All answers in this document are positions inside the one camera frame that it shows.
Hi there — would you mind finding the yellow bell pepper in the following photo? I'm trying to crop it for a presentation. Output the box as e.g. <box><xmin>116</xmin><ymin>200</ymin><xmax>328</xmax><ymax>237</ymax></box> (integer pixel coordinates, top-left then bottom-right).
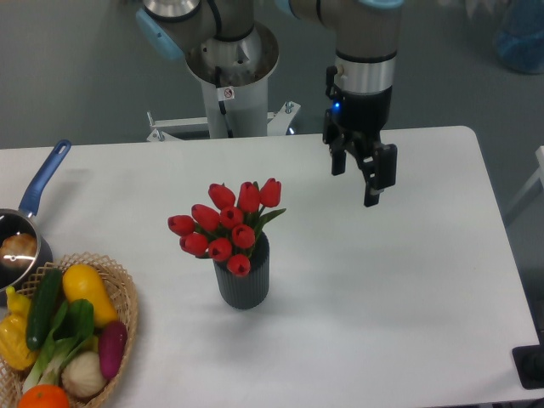
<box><xmin>1</xmin><ymin>286</ymin><xmax>37</xmax><ymax>371</ymax></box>

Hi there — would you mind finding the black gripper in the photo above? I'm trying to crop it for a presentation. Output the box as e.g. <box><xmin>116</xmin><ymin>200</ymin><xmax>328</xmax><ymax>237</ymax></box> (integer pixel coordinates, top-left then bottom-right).
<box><xmin>323</xmin><ymin>88</ymin><xmax>398</xmax><ymax>207</ymax></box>

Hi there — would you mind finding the black device at table edge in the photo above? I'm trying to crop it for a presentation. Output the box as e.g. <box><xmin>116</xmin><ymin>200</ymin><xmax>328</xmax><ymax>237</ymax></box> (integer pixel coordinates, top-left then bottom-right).
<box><xmin>512</xmin><ymin>345</ymin><xmax>543</xmax><ymax>389</ymax></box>

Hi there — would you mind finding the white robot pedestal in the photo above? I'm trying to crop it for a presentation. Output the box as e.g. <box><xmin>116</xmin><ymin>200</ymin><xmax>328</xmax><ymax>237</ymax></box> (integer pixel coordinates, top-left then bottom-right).
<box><xmin>147</xmin><ymin>22</ymin><xmax>301</xmax><ymax>141</ymax></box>

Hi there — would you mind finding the blue handled saucepan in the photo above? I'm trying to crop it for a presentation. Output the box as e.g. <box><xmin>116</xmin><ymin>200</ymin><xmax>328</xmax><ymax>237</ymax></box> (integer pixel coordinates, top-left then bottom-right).
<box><xmin>1</xmin><ymin>139</ymin><xmax>71</xmax><ymax>307</ymax></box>

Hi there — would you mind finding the woven wicker basket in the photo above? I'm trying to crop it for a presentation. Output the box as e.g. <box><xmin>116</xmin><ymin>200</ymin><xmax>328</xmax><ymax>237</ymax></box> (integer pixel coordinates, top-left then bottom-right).
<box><xmin>16</xmin><ymin>252</ymin><xmax>139</xmax><ymax>408</ymax></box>

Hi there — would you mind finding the green cucumber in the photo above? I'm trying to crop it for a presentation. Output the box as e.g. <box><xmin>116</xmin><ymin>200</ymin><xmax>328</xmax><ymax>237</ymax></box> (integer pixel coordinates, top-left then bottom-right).
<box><xmin>25</xmin><ymin>269</ymin><xmax>62</xmax><ymax>351</ymax></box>

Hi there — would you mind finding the white garlic bulb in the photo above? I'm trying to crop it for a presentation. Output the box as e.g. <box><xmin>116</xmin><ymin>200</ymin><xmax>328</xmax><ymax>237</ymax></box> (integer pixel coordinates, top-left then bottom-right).
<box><xmin>61</xmin><ymin>351</ymin><xmax>107</xmax><ymax>400</ymax></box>

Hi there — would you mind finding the yellow squash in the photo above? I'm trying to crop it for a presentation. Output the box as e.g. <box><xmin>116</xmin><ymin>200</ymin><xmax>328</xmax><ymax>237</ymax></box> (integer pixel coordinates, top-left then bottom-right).
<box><xmin>62</xmin><ymin>263</ymin><xmax>118</xmax><ymax>329</ymax></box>

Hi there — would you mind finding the orange fruit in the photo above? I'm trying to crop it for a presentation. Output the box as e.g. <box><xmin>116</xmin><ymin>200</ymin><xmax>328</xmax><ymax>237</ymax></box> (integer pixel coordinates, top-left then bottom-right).
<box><xmin>17</xmin><ymin>384</ymin><xmax>70</xmax><ymax>408</ymax></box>

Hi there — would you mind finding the red tulip bouquet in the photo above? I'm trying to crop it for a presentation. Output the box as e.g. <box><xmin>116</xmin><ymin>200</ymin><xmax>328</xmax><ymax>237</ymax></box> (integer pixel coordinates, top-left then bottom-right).
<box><xmin>167</xmin><ymin>178</ymin><xmax>286</xmax><ymax>277</ymax></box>

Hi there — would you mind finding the purple eggplant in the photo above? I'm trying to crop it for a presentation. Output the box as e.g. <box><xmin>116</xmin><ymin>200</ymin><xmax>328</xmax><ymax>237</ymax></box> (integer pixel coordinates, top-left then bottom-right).
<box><xmin>98</xmin><ymin>320</ymin><xmax>128</xmax><ymax>380</ymax></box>

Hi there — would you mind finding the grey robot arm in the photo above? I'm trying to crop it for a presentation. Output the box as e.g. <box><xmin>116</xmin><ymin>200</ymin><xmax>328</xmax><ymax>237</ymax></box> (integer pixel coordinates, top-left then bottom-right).
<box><xmin>136</xmin><ymin>1</ymin><xmax>403</xmax><ymax>207</ymax></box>

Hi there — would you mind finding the blue plush object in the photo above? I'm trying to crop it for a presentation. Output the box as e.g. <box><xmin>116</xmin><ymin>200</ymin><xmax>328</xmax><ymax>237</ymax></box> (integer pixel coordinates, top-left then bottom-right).
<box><xmin>493</xmin><ymin>0</ymin><xmax>543</xmax><ymax>75</ymax></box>

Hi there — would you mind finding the white furniture frame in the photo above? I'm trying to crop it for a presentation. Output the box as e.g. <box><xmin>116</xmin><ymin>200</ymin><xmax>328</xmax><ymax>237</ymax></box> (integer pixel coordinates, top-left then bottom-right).
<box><xmin>503</xmin><ymin>145</ymin><xmax>543</xmax><ymax>226</ymax></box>

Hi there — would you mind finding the bread roll in pan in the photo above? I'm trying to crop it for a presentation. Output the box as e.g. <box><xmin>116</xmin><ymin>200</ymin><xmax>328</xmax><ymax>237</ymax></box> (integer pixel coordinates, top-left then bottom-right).
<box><xmin>1</xmin><ymin>233</ymin><xmax>37</xmax><ymax>269</ymax></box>

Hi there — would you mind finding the dark grey ribbed vase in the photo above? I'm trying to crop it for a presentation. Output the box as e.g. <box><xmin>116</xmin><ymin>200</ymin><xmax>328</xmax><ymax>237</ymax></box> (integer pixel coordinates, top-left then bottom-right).
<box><xmin>213</xmin><ymin>233</ymin><xmax>269</xmax><ymax>309</ymax></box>

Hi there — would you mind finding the green bok choy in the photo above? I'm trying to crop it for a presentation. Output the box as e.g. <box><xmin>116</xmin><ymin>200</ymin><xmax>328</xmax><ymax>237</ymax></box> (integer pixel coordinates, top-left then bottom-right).
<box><xmin>22</xmin><ymin>299</ymin><xmax>94</xmax><ymax>394</ymax></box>

